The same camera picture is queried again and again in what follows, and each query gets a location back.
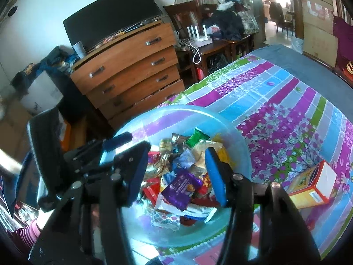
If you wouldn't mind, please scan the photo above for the grey cup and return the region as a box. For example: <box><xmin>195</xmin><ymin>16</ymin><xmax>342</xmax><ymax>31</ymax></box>
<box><xmin>72</xmin><ymin>40</ymin><xmax>87</xmax><ymax>59</ymax></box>

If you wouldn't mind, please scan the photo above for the blue clothes heap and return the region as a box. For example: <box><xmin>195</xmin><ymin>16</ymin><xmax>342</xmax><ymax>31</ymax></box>
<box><xmin>38</xmin><ymin>45</ymin><xmax>81</xmax><ymax>76</ymax></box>

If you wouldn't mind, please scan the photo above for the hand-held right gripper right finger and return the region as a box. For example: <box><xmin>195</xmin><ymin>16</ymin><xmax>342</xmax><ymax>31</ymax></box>
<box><xmin>205</xmin><ymin>146</ymin><xmax>322</xmax><ymax>265</ymax></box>

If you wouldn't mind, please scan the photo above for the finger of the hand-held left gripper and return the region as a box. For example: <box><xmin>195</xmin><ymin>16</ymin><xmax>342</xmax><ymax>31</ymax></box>
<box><xmin>66</xmin><ymin>132</ymin><xmax>133</xmax><ymax>158</ymax></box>
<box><xmin>72</xmin><ymin>155</ymin><xmax>120</xmax><ymax>175</ymax></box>

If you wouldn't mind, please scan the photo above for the dark wooden table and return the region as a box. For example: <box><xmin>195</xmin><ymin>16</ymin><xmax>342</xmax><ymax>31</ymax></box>
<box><xmin>192</xmin><ymin>33</ymin><xmax>252</xmax><ymax>81</ymax></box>

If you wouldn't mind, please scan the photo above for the purple garment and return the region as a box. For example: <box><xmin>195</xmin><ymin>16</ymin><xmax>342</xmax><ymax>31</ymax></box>
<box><xmin>332</xmin><ymin>15</ymin><xmax>353</xmax><ymax>70</ymax></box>

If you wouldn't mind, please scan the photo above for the black plastic bag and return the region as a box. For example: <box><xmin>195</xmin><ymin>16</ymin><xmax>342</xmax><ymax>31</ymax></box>
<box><xmin>207</xmin><ymin>52</ymin><xmax>230</xmax><ymax>73</ymax></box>

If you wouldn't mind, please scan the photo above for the pile of snack packets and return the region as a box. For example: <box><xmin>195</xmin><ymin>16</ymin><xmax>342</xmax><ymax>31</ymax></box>
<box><xmin>142</xmin><ymin>127</ymin><xmax>231</xmax><ymax>231</ymax></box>

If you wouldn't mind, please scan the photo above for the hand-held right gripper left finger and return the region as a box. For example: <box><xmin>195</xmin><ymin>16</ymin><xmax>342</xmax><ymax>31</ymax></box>
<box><xmin>29</xmin><ymin>141</ymin><xmax>152</xmax><ymax>265</ymax></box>

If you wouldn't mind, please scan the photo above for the wooden chest of drawers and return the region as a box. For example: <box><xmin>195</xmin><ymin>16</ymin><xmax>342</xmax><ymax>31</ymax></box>
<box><xmin>69</xmin><ymin>19</ymin><xmax>186</xmax><ymax>129</ymax></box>

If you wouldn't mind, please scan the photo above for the clothes pile with patterned bag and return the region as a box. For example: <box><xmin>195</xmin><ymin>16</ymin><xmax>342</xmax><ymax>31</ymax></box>
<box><xmin>201</xmin><ymin>0</ymin><xmax>260</xmax><ymax>41</ymax></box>

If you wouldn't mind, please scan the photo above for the yellow and red carton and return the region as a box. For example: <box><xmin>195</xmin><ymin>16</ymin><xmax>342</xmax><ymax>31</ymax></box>
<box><xmin>286</xmin><ymin>160</ymin><xmax>338</xmax><ymax>209</ymax></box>

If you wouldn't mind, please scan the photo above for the dark wooden chair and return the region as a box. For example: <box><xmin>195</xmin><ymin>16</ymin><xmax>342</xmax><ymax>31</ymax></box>
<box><xmin>163</xmin><ymin>0</ymin><xmax>205</xmax><ymax>48</ymax></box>

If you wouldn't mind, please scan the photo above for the translucent blue plastic bowl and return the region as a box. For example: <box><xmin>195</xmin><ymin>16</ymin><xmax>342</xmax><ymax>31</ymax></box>
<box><xmin>99</xmin><ymin>104</ymin><xmax>252</xmax><ymax>248</ymax></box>

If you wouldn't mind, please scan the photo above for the chair with dark jacket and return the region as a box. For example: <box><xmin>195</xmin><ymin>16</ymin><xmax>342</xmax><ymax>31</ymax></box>
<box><xmin>269</xmin><ymin>1</ymin><xmax>295</xmax><ymax>35</ymax></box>

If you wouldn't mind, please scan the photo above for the red gift box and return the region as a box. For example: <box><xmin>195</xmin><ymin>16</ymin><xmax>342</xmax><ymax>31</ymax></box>
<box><xmin>335</xmin><ymin>57</ymin><xmax>353</xmax><ymax>87</ymax></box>

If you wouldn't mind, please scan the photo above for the striped floral bedsheet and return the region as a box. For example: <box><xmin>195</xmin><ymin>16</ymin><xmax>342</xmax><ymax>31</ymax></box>
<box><xmin>157</xmin><ymin>53</ymin><xmax>353</xmax><ymax>265</ymax></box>

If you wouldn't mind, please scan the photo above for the grey blue bed cover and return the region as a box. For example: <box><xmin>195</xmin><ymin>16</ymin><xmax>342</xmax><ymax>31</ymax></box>
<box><xmin>242</xmin><ymin>44</ymin><xmax>353</xmax><ymax>100</ymax></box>

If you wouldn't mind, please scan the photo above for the black television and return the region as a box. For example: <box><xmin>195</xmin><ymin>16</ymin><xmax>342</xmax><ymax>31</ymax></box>
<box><xmin>62</xmin><ymin>0</ymin><xmax>163</xmax><ymax>52</ymax></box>

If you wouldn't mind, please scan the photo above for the cardboard sheet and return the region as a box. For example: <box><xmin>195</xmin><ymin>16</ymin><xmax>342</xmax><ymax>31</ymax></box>
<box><xmin>296</xmin><ymin>0</ymin><xmax>340</xmax><ymax>67</ymax></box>

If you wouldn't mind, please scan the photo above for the white power strip with cables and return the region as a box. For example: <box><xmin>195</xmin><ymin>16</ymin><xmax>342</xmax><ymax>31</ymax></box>
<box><xmin>176</xmin><ymin>38</ymin><xmax>202</xmax><ymax>66</ymax></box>

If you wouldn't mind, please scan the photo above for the person's left forearm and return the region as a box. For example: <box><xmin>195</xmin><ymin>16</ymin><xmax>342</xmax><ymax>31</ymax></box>
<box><xmin>8</xmin><ymin>209</ymin><xmax>56</xmax><ymax>255</ymax></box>

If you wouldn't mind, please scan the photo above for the white router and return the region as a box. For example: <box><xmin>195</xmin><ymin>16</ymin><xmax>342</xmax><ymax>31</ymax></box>
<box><xmin>187</xmin><ymin>25</ymin><xmax>214</xmax><ymax>47</ymax></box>

